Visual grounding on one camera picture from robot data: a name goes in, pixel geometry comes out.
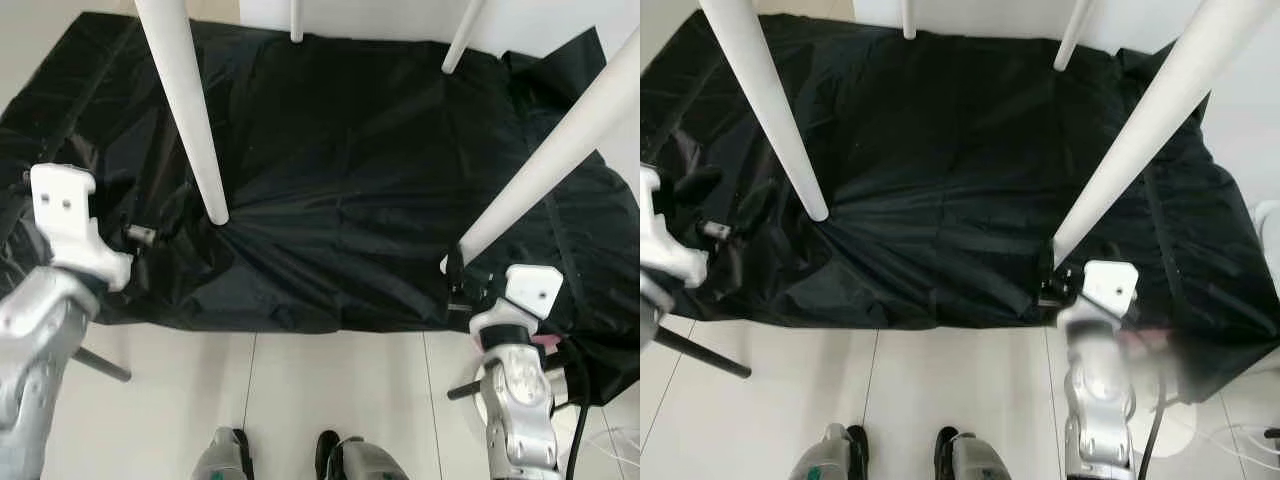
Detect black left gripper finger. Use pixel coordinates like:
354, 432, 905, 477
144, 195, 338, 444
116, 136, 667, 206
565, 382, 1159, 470
735, 180, 780, 231
672, 165, 724, 208

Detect black cloth table cover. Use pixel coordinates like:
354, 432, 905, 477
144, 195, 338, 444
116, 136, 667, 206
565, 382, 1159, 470
640, 12, 1280, 403
0, 12, 641, 406

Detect white round stand base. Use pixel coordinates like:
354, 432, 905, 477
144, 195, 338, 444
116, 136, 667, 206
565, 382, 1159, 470
1130, 395, 1203, 463

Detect grey right robot foot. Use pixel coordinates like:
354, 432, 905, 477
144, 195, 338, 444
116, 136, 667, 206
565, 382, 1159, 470
935, 427, 1014, 480
315, 430, 411, 480

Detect grey robot foot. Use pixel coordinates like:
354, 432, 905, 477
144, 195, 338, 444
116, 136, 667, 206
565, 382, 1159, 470
315, 430, 411, 480
935, 427, 1014, 480
190, 427, 254, 480
790, 423, 869, 480

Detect white electric fan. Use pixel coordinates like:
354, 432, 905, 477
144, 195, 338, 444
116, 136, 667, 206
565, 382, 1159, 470
1253, 198, 1280, 266

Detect grey left robot foot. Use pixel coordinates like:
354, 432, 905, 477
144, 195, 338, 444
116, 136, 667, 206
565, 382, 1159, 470
190, 427, 254, 480
790, 423, 869, 480

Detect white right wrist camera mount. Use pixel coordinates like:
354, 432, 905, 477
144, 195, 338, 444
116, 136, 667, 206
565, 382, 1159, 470
1057, 260, 1140, 336
470, 264, 564, 346

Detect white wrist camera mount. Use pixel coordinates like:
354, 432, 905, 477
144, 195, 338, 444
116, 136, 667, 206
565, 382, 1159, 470
30, 163, 134, 293
640, 165, 711, 291
470, 264, 564, 346
1057, 260, 1140, 336

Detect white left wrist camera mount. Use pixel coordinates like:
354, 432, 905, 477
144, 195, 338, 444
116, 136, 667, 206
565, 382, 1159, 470
640, 165, 711, 291
30, 163, 134, 293

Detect white floor cable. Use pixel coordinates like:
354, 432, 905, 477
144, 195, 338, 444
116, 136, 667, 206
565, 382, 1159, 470
588, 426, 641, 473
1195, 418, 1280, 466

